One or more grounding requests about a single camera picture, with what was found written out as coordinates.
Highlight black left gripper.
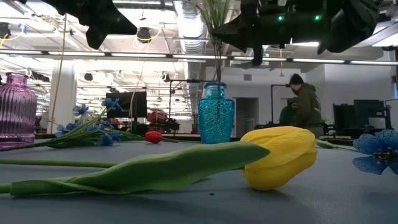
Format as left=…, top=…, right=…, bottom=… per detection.
left=42, top=0, right=137, bottom=50

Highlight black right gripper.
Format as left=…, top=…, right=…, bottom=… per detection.
left=211, top=0, right=315, bottom=67

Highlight white artificial flower bunch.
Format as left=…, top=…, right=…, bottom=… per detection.
left=197, top=0, right=234, bottom=83

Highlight blue cut glass vase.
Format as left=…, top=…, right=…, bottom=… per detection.
left=198, top=81, right=236, bottom=145

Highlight blue artificial flower bunch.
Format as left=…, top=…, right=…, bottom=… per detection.
left=0, top=98, right=147, bottom=152
left=316, top=128, right=398, bottom=176

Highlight yellow artificial tulip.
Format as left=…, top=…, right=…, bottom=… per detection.
left=0, top=126, right=318, bottom=197

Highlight pink ribbed glass vase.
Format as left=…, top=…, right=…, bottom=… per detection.
left=0, top=72, right=39, bottom=148

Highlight black ceiling dome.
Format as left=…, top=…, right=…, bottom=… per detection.
left=136, top=27, right=152, bottom=44

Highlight black monitor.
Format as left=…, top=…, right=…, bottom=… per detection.
left=105, top=91, right=148, bottom=119

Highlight white column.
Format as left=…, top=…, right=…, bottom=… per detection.
left=47, top=60, right=78, bottom=134

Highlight person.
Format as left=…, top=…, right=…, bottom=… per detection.
left=279, top=96, right=300, bottom=127
left=288, top=73, right=325, bottom=138

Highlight dark desk monitors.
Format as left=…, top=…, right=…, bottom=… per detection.
left=332, top=98, right=393, bottom=139

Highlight blue-grey table mat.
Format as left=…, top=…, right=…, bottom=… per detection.
left=0, top=138, right=398, bottom=224

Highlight black metal rig frame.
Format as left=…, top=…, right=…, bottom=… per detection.
left=169, top=78, right=206, bottom=125
left=270, top=83, right=292, bottom=125

